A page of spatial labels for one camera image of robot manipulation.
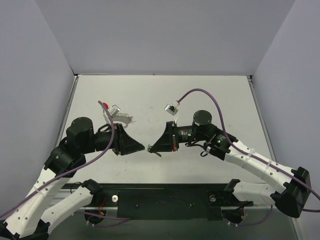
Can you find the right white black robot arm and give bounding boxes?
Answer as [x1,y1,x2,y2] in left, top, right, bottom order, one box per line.
[148,110,311,218]

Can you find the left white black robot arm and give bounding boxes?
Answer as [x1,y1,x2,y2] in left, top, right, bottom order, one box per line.
[0,117,145,240]

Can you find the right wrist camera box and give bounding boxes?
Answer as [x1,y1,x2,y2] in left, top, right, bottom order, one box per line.
[164,100,180,123]

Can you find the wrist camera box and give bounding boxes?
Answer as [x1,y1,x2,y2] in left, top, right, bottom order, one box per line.
[164,100,180,123]
[103,102,121,117]

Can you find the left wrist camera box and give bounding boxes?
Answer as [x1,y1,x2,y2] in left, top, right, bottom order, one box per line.
[103,102,121,117]

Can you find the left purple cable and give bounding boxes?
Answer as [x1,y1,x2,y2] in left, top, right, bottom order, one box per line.
[0,100,117,218]

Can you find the purple cable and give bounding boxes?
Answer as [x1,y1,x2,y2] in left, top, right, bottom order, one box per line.
[174,88,320,213]
[0,100,117,218]

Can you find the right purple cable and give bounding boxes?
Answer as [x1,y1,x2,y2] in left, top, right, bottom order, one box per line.
[174,88,320,213]

